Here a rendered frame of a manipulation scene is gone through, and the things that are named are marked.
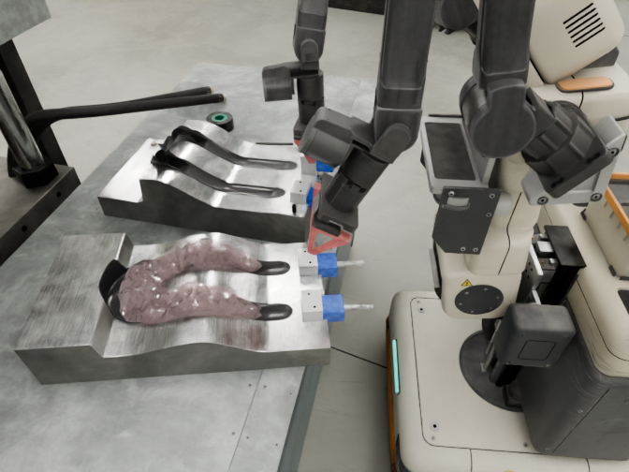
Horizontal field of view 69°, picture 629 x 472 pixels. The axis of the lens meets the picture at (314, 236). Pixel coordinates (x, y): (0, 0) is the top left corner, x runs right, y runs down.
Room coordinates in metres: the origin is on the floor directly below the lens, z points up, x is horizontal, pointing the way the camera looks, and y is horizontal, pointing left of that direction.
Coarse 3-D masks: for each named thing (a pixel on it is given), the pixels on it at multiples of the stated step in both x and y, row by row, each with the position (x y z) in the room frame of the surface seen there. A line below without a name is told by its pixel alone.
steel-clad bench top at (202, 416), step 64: (256, 128) 1.25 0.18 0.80; (0, 320) 0.53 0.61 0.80; (0, 384) 0.40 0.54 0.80; (64, 384) 0.40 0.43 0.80; (128, 384) 0.40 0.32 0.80; (192, 384) 0.40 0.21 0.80; (256, 384) 0.40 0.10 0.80; (0, 448) 0.29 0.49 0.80; (64, 448) 0.29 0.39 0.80; (128, 448) 0.29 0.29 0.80; (192, 448) 0.29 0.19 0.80; (256, 448) 0.29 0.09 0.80
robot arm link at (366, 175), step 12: (360, 144) 0.55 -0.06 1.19; (348, 156) 0.56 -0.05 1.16; (360, 156) 0.54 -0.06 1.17; (372, 156) 0.54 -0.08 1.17; (348, 168) 0.55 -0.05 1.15; (360, 168) 0.54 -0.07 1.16; (372, 168) 0.53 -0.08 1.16; (384, 168) 0.54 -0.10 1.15; (360, 180) 0.53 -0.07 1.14; (372, 180) 0.54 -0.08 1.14
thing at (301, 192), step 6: (300, 180) 0.83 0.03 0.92; (294, 186) 0.81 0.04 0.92; (300, 186) 0.81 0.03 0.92; (306, 186) 0.81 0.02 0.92; (294, 192) 0.79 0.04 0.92; (300, 192) 0.79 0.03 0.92; (306, 192) 0.79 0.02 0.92; (312, 192) 0.80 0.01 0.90; (294, 198) 0.78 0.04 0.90; (300, 198) 0.78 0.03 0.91; (306, 198) 0.78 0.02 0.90; (312, 198) 0.78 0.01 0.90
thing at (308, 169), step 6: (300, 156) 0.89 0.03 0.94; (300, 162) 0.89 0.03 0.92; (306, 162) 0.89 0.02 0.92; (318, 162) 0.89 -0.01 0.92; (306, 168) 0.89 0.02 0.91; (312, 168) 0.89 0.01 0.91; (318, 168) 0.89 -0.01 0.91; (324, 168) 0.89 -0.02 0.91; (330, 168) 0.88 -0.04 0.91; (312, 174) 0.89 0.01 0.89
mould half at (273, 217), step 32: (192, 128) 1.02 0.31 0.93; (192, 160) 0.90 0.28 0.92; (224, 160) 0.94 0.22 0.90; (128, 192) 0.86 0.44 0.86; (160, 192) 0.81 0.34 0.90; (192, 192) 0.80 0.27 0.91; (288, 192) 0.82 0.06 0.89; (192, 224) 0.79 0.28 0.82; (224, 224) 0.78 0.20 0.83; (256, 224) 0.76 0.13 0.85; (288, 224) 0.74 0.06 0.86
